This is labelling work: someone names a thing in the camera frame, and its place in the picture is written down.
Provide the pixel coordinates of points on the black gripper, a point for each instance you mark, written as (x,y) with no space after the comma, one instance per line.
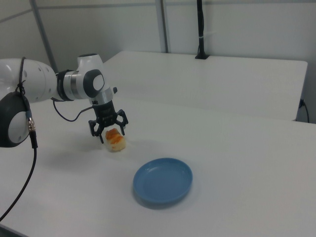
(105,113)

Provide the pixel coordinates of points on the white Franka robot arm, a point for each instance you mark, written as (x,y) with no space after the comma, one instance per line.
(37,79)

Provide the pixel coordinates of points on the black pole with clamp base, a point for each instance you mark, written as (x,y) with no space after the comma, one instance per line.
(201,24)

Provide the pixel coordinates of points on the orange-topped bread loaf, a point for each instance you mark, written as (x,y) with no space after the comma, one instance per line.
(116,143)

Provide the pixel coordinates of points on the white adjacent table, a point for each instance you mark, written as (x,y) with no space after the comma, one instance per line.
(222,81)

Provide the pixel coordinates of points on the upright grey metal partition post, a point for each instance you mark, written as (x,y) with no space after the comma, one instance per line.
(163,24)

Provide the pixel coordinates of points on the blue round plate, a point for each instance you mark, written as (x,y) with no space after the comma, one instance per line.
(163,185)

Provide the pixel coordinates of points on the slanted grey metal partition post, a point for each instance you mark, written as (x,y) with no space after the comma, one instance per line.
(43,29)

